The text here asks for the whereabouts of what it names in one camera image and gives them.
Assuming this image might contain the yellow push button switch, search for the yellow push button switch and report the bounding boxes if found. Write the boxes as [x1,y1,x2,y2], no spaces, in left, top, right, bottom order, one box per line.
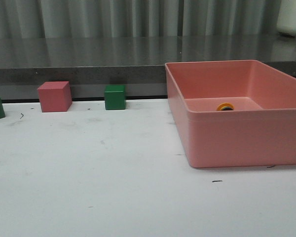
[216,103,234,111]

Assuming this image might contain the green cube near bin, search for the green cube near bin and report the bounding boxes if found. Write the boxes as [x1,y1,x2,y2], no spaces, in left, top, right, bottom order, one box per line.
[104,85,126,110]

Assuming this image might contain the pink wooden cube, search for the pink wooden cube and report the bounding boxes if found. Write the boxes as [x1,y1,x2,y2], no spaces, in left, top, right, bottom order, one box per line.
[37,81,72,113]

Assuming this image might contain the pink plastic bin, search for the pink plastic bin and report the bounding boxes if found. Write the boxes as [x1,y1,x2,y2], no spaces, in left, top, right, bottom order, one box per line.
[165,60,296,168]

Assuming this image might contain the grey stone countertop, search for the grey stone countertop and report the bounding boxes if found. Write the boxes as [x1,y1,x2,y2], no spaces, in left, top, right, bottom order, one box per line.
[0,35,296,86]

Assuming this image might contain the white appliance on counter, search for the white appliance on counter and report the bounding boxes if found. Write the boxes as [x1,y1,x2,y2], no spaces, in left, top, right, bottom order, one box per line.
[276,0,296,37]

